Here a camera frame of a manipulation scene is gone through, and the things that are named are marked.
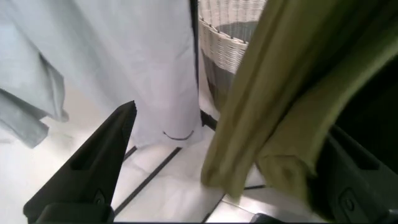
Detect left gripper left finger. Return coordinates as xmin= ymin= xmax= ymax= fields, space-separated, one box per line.
xmin=23 ymin=100 xmax=137 ymax=224

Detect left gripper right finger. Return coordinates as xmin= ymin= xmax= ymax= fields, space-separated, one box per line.
xmin=307 ymin=124 xmax=398 ymax=224

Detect pale grey shorts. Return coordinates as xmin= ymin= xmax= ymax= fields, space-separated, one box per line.
xmin=0 ymin=0 xmax=203 ymax=149

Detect green garment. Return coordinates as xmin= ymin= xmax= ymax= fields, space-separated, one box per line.
xmin=200 ymin=0 xmax=398 ymax=200

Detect black clothes rack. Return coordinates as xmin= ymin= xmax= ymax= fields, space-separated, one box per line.
xmin=113 ymin=0 xmax=267 ymax=223

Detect white laundry basket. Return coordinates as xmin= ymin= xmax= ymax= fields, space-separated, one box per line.
xmin=197 ymin=0 xmax=268 ymax=113

